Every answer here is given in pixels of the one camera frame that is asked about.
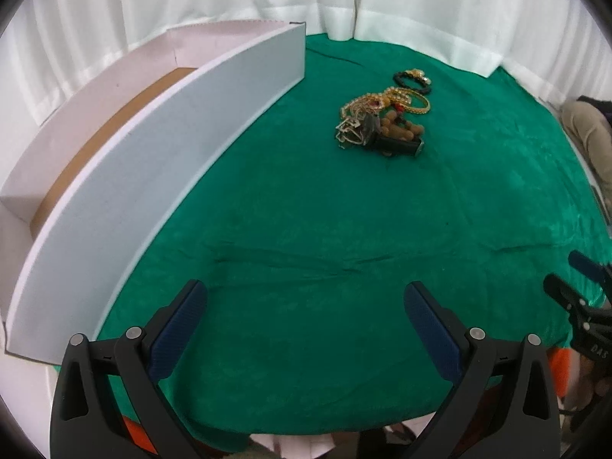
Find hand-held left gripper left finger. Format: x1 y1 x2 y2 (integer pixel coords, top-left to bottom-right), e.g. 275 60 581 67
50 278 208 459

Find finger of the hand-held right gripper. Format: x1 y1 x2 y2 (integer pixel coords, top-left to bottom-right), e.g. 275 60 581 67
569 250 612 288
544 272 592 319

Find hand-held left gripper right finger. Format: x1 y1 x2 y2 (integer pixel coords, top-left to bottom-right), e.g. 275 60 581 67
403 281 560 459

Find white cardboard box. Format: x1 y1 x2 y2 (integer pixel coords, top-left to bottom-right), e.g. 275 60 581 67
0 20 307 364

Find wooden bead bracelet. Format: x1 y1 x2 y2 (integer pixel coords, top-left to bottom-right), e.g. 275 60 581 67
378 111 426 142

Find silver chain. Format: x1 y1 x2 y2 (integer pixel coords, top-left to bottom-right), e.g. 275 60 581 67
335 115 369 149

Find gold bangle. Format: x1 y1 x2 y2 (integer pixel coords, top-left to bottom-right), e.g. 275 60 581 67
382 87 431 116

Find gold necklace with red stones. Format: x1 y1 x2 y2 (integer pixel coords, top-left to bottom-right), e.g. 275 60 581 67
340 93 407 118

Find black bead bracelet gold charms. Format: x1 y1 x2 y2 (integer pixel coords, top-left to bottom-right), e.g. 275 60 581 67
393 69 432 95

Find orange cloth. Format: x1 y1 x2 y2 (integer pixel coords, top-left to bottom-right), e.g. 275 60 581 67
547 348 571 399

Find person's khaki trouser leg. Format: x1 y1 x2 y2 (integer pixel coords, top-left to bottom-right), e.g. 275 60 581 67
560 100 612 187

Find green cloth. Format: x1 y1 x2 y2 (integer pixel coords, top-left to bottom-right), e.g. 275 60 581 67
93 33 608 452

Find white curtain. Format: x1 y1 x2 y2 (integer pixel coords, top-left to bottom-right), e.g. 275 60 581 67
0 0 612 122

